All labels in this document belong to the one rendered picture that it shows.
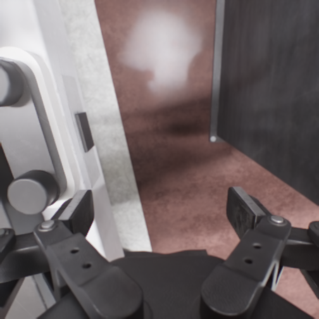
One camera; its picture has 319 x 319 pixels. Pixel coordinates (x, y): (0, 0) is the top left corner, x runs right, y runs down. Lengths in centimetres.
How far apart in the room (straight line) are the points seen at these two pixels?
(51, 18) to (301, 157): 45
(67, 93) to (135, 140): 84
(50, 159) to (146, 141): 88
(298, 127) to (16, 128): 47
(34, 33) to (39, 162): 9
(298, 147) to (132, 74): 72
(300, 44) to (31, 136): 49
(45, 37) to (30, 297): 20
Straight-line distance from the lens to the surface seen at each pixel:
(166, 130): 103
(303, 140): 51
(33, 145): 18
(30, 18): 21
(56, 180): 18
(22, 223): 20
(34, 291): 22
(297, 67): 54
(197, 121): 104
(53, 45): 22
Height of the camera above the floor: 102
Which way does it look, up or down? 73 degrees down
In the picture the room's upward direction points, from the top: 174 degrees clockwise
